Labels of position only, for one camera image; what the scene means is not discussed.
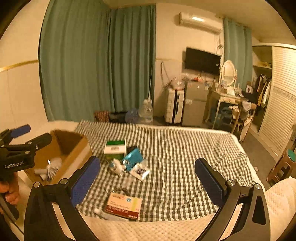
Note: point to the large water bottle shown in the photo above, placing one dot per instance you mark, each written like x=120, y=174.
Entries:
x=146, y=111

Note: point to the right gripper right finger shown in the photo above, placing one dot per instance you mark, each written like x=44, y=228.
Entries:
x=252, y=222

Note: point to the green white carton box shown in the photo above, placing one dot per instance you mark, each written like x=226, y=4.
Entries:
x=115, y=150

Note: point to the brown patterned bag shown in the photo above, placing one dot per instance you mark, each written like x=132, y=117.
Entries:
x=101, y=116

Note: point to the brown cardboard box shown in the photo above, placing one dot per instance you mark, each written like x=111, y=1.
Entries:
x=71, y=148

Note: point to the dark-edged white pouch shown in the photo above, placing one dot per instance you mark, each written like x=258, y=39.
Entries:
x=53, y=167

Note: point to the small wooden stool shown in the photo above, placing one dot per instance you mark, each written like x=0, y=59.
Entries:
x=282, y=169

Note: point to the white plush toy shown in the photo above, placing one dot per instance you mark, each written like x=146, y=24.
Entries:
x=117, y=167

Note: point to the white quilted mattress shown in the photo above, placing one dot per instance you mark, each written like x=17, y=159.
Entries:
x=121, y=230

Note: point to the green curtain left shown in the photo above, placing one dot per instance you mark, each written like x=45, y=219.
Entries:
x=96, y=58

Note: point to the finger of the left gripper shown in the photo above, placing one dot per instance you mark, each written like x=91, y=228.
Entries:
x=39, y=140
x=7, y=135

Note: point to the red white medicine box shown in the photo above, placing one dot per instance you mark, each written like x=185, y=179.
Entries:
x=123, y=206

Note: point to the white suitcase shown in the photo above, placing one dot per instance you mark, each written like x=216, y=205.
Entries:
x=174, y=105

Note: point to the green curtain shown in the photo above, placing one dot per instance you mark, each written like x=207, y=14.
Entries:
x=238, y=49
x=96, y=58

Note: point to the white cylindrical tube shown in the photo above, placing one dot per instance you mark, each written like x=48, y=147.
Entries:
x=45, y=174

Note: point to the small silver sachet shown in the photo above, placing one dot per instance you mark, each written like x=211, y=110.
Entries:
x=139, y=171

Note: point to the green curtain right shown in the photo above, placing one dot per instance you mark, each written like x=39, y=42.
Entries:
x=238, y=49

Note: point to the white air conditioner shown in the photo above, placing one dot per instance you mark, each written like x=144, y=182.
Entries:
x=200, y=22

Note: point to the white dressing table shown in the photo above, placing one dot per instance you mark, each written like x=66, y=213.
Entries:
x=218, y=101

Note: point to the white louvered wardrobe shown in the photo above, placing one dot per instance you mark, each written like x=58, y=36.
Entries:
x=278, y=126

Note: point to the green checkered cloth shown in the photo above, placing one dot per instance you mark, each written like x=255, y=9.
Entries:
x=171, y=191

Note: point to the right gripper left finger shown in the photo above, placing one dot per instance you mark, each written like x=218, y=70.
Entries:
x=41, y=222

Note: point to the wooden chair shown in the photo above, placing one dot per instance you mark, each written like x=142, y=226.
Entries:
x=242, y=117

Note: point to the person's left hand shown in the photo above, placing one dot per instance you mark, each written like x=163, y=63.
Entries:
x=11, y=190

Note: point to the blue foil packet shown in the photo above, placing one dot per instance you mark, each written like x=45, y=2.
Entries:
x=132, y=158

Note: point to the grey mini fridge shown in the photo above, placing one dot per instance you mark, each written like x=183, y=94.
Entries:
x=194, y=103

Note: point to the white ointment tube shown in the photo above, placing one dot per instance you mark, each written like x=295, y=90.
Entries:
x=108, y=216

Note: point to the oval vanity mirror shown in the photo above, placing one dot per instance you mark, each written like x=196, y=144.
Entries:
x=228, y=74

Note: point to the wall mounted television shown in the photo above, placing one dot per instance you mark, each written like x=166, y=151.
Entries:
x=202, y=61

